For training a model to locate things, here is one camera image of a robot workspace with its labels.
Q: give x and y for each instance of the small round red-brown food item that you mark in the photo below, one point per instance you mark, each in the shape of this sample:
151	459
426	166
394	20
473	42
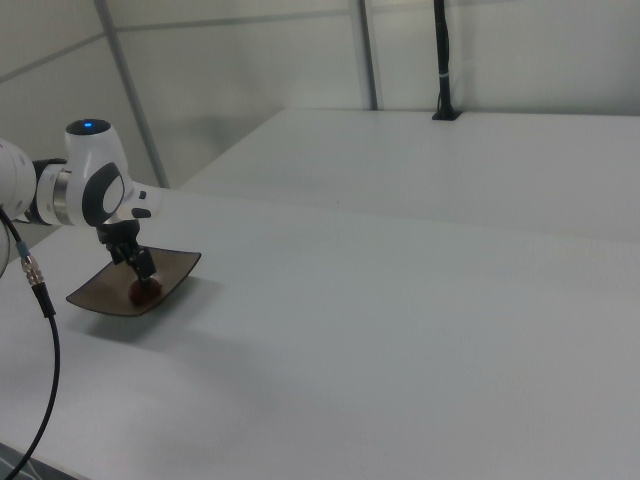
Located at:
145	295

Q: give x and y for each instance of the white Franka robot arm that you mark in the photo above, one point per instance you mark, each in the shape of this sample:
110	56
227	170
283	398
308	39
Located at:
90	175

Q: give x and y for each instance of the grey slim partition post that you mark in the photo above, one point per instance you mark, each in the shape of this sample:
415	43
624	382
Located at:
367	55

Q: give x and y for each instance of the grey corner partition post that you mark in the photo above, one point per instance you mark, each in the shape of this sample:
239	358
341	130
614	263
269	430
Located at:
132	95

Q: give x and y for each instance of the square brown ceramic plate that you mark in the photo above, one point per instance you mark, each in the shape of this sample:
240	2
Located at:
165	267

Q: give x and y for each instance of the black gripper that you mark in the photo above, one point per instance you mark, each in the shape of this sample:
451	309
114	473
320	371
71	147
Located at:
119	239

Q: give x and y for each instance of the black camera pole with base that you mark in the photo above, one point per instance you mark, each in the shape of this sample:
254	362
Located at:
443	60

